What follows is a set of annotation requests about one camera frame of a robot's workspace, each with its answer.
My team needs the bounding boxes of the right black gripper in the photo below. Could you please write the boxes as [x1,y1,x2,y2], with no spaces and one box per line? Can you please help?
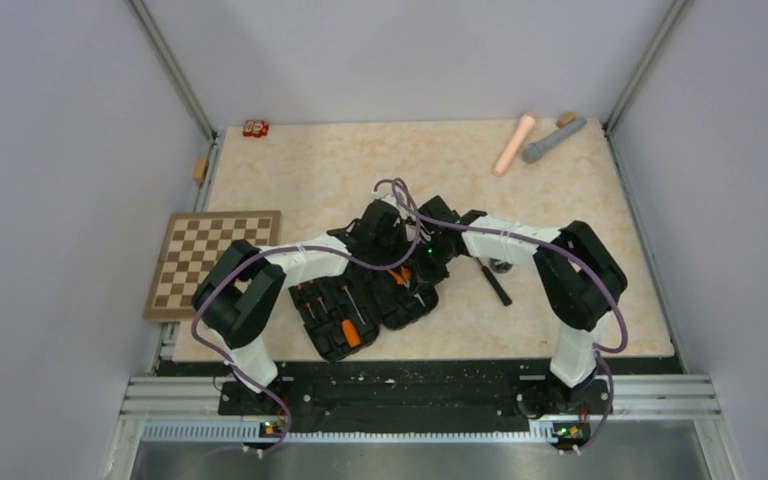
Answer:
[408,241,458,299]

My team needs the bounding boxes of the orange handled pliers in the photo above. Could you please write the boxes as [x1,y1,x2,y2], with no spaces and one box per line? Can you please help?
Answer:
[387,265,426,307]

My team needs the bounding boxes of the black plastic tool case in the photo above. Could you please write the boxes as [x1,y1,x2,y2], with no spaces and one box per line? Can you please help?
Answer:
[289,264,439,362]

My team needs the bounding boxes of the long orange handled screwdriver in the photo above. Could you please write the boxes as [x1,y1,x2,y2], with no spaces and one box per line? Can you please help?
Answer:
[341,319,362,349]

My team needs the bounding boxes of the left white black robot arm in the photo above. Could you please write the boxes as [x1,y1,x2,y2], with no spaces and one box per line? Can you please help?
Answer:
[190,194,415,414]

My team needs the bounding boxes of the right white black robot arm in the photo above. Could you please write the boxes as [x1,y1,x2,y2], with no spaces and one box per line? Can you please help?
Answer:
[413,196,628,418]

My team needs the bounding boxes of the grey toy microphone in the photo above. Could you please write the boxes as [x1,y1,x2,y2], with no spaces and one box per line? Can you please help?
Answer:
[522,116,587,164]

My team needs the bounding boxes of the pink toy microphone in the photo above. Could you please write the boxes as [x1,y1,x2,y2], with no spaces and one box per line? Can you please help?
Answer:
[491,111,538,177]

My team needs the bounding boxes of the red toy car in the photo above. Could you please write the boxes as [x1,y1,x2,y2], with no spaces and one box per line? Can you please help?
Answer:
[242,120,270,138]

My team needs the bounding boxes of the back wooden block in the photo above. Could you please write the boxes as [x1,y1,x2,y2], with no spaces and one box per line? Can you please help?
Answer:
[555,111,577,128]

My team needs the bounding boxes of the wooden block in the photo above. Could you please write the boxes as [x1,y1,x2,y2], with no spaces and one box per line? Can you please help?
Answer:
[191,156,209,185]
[555,111,577,128]

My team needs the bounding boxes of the wooden chessboard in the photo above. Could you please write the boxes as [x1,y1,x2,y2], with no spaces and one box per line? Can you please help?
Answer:
[143,210,282,323]

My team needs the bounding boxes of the left wooden block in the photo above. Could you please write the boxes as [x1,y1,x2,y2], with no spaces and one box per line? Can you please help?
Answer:
[191,156,209,185]

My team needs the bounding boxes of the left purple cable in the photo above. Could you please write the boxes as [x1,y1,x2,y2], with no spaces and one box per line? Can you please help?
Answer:
[190,177,422,458]

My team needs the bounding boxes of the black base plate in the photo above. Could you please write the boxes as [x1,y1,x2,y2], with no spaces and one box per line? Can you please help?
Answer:
[218,359,610,434]

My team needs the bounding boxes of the aluminium frame rail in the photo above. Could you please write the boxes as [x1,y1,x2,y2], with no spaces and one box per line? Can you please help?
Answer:
[103,367,743,479]

